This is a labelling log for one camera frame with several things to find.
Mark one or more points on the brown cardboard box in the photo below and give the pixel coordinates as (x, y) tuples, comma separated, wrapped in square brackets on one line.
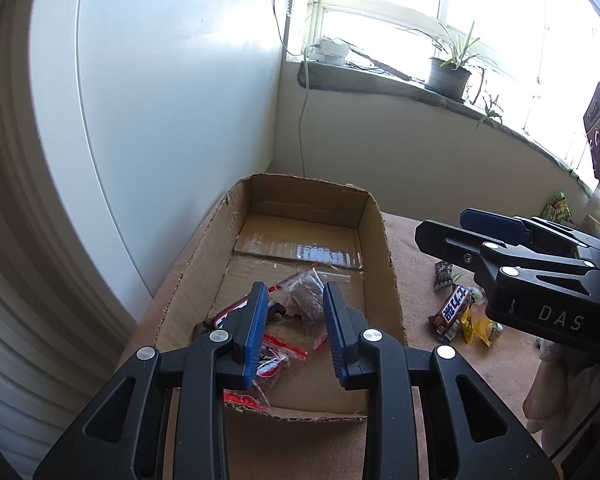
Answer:
[(275, 229)]

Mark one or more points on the yellow candy packet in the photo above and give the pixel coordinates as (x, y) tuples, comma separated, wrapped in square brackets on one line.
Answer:
[(467, 326)]

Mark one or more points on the dark red-wrapped candy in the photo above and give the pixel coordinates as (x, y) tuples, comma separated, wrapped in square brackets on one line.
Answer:
[(305, 297), (276, 358)]

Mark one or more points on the clear green candy packet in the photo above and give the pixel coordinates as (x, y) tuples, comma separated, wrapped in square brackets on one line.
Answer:
[(475, 295)]

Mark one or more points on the small snickers bar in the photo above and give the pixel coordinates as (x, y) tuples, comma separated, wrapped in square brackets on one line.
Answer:
[(444, 322)]

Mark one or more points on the dark foil snack packet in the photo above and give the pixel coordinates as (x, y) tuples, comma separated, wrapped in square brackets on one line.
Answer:
[(443, 275)]

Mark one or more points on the large snickers bar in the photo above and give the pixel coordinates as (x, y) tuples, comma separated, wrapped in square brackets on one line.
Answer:
[(276, 311)]

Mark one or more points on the spider plant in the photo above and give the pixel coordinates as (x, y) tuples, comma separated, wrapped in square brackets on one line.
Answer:
[(462, 49)]

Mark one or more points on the white power adapter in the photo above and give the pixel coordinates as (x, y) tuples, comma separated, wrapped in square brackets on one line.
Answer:
[(329, 51)]

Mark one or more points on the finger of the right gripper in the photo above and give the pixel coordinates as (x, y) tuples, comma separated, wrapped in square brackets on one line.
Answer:
[(469, 250), (507, 229)]

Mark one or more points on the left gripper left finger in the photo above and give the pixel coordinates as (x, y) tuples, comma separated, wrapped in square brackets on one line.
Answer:
[(161, 403)]

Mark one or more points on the green snack bag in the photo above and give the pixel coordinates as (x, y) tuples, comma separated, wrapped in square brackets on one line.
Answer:
[(557, 209)]

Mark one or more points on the grey plant pot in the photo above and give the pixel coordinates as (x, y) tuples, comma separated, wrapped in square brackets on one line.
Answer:
[(447, 79)]

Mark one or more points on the jelly cup snack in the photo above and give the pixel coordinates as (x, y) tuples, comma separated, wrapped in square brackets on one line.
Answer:
[(488, 331)]

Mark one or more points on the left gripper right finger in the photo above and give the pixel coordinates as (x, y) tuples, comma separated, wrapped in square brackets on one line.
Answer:
[(470, 432)]

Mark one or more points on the pink table cloth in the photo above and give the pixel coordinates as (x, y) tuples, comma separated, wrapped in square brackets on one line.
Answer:
[(261, 447)]

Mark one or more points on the white gloved right hand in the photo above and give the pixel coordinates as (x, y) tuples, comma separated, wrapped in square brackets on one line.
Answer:
[(563, 403)]

